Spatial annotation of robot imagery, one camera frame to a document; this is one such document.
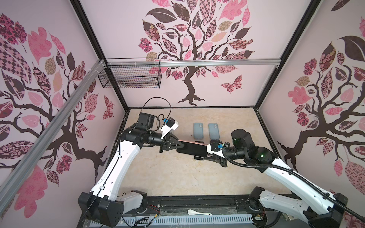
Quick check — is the light blue case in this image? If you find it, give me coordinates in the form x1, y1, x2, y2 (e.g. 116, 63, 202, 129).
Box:
193, 123, 204, 140
208, 123, 220, 140

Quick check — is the black phone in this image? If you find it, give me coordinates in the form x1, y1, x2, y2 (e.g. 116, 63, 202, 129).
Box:
176, 141, 208, 158

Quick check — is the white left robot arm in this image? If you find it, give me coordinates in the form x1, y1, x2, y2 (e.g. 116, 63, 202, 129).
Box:
77, 113, 183, 228

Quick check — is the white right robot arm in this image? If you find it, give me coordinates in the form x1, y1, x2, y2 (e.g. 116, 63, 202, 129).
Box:
207, 129, 348, 228

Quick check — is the white plastic spoon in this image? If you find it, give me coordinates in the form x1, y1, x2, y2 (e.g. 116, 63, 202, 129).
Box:
187, 209, 212, 216

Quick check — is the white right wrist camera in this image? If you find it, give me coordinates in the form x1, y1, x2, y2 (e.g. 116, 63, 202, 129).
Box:
206, 142, 224, 158

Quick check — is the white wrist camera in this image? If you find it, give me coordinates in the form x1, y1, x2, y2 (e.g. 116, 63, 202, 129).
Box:
161, 117, 179, 139
206, 142, 224, 158

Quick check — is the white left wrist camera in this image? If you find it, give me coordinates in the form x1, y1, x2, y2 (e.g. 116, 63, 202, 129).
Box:
161, 117, 179, 139

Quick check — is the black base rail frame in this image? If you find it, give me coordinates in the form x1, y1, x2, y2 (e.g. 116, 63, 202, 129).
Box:
76, 194, 324, 228

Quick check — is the white slotted cable duct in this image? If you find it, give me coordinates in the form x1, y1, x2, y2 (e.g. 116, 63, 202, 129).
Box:
89, 214, 254, 228

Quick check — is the black wire basket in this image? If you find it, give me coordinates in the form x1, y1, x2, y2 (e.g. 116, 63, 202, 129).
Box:
98, 57, 162, 89

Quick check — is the aluminium rail back wall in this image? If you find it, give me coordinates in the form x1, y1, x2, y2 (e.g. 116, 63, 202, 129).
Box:
107, 59, 281, 67

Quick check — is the aluminium rail wall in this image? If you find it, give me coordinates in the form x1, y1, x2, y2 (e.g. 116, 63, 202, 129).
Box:
1, 59, 105, 213
107, 59, 281, 67

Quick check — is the aluminium rail left wall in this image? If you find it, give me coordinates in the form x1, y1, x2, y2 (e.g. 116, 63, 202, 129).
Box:
1, 59, 105, 213

